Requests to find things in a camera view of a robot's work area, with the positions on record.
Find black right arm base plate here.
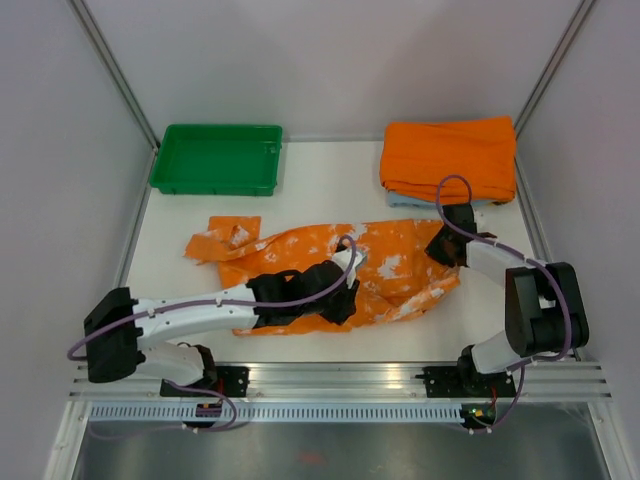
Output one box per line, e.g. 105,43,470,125
416,366,516,399

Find aluminium mounting rail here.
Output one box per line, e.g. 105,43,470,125
69,360,614,402

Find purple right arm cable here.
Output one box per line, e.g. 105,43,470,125
435,174,576,371

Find folded plain orange trousers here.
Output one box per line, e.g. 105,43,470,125
379,116,516,205

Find orange white tie-dye trousers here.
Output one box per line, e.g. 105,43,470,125
184,216,460,336

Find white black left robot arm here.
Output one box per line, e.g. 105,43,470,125
83,260,359,397

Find green plastic tray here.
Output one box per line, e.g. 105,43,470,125
149,124,283,197

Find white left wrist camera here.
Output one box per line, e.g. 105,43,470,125
331,249,367,289

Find white slotted cable duct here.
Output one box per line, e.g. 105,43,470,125
89,401,463,424

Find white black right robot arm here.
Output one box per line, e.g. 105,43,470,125
424,204,590,397

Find folded light blue cloth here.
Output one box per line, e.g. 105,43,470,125
386,191,492,210

